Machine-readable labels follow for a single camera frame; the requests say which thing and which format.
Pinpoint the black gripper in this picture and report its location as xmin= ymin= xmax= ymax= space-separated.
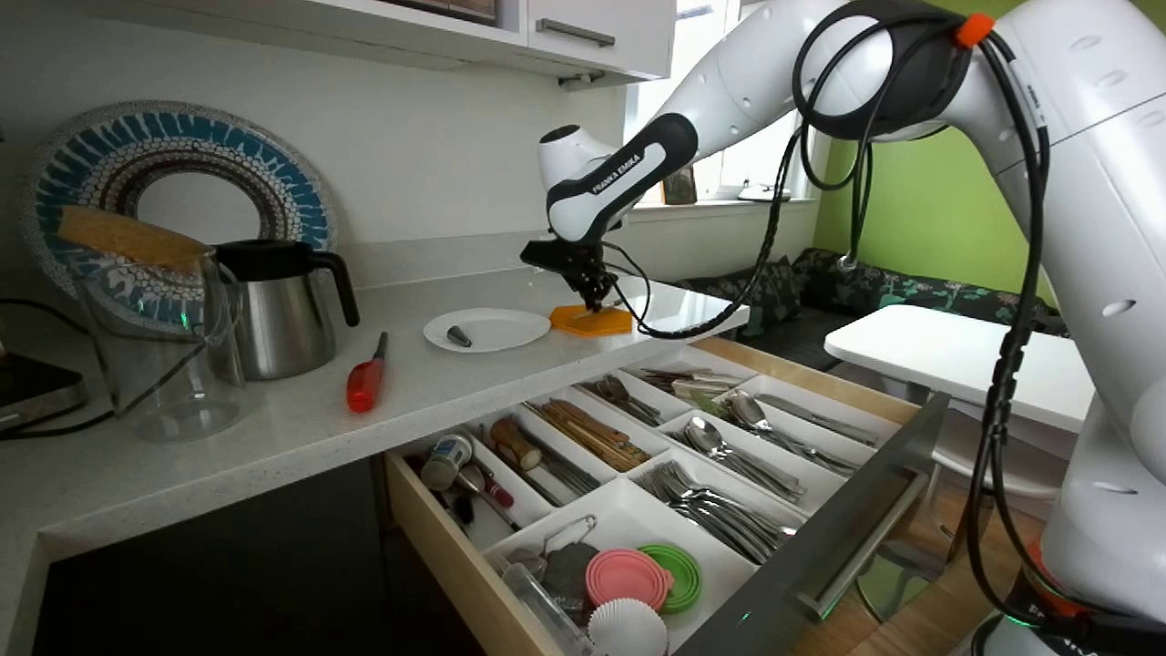
xmin=557 ymin=232 xmax=620 ymax=315

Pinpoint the wooden drawer with grey front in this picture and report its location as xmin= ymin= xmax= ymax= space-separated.
xmin=378 ymin=334 xmax=954 ymax=656

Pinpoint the dark utensil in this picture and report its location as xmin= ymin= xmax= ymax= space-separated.
xmin=585 ymin=370 xmax=668 ymax=431

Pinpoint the wooden utensil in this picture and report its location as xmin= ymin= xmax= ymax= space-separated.
xmin=532 ymin=398 xmax=651 ymax=475

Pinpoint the steel spoon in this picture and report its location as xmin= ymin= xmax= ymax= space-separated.
xmin=725 ymin=394 xmax=854 ymax=477
xmin=679 ymin=411 xmax=797 ymax=498

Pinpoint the small object on sill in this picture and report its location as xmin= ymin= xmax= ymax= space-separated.
xmin=734 ymin=179 xmax=795 ymax=206

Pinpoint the white cutlery tray with forks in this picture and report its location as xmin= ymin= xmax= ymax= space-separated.
xmin=396 ymin=394 xmax=808 ymax=656

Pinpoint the steel fork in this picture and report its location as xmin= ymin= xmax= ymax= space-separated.
xmin=648 ymin=462 xmax=781 ymax=566
xmin=668 ymin=458 xmax=802 ymax=547

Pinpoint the steel table knife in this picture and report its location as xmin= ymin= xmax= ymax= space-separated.
xmin=757 ymin=390 xmax=887 ymax=448

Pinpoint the dark grey round lid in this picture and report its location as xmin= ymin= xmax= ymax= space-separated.
xmin=541 ymin=541 xmax=600 ymax=616

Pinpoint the pink silicone cup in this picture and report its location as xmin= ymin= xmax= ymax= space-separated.
xmin=585 ymin=544 xmax=679 ymax=616

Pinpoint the green silicone cup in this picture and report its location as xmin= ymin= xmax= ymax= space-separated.
xmin=637 ymin=541 xmax=708 ymax=618

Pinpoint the white cutlery tray with spoons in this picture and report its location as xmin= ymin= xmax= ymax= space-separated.
xmin=566 ymin=358 xmax=905 ymax=508

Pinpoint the dark patterned cloth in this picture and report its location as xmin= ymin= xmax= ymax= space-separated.
xmin=698 ymin=245 xmax=1075 ymax=340

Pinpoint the white round lid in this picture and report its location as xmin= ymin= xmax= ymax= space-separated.
xmin=587 ymin=595 xmax=674 ymax=656

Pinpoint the white table board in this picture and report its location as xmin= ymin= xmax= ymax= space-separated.
xmin=819 ymin=301 xmax=1101 ymax=439

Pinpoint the clear glass jar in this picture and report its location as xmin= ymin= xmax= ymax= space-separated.
xmin=72 ymin=248 xmax=257 ymax=445

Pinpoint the tan oblong wooden piece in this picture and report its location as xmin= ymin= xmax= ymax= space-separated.
xmin=56 ymin=203 xmax=212 ymax=277

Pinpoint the blue white decorative plate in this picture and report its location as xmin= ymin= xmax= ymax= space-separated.
xmin=23 ymin=100 xmax=344 ymax=344

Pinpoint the small dark picture frame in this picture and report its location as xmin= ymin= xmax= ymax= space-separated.
xmin=661 ymin=159 xmax=705 ymax=206

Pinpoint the pale green handled utensil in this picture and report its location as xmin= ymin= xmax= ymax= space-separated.
xmin=668 ymin=370 xmax=781 ymax=431

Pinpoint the brown handled utensil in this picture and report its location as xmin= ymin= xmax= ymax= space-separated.
xmin=484 ymin=417 xmax=548 ymax=477

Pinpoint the red handled tool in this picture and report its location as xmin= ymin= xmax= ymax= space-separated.
xmin=344 ymin=329 xmax=394 ymax=420

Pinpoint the grey cabinet handle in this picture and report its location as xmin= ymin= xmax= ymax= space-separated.
xmin=532 ymin=15 xmax=622 ymax=53

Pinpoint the steel carafe with black handle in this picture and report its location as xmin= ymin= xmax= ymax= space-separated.
xmin=209 ymin=238 xmax=366 ymax=388

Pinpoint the white wall cabinet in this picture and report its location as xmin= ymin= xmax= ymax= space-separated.
xmin=68 ymin=0 xmax=681 ymax=89

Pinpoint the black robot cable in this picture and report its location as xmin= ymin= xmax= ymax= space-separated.
xmin=604 ymin=0 xmax=1078 ymax=634

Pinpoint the thin black cable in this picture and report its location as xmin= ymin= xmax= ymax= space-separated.
xmin=0 ymin=293 xmax=212 ymax=442

